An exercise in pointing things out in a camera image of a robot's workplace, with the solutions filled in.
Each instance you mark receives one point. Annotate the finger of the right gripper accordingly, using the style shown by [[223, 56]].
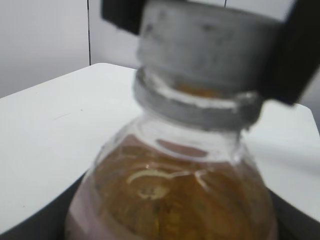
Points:
[[295, 56], [124, 14]]

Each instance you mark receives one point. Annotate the grey bottle cap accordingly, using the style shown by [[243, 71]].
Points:
[[206, 45]]

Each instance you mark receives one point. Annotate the oolong tea bottle pink label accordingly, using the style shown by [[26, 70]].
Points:
[[179, 171]]

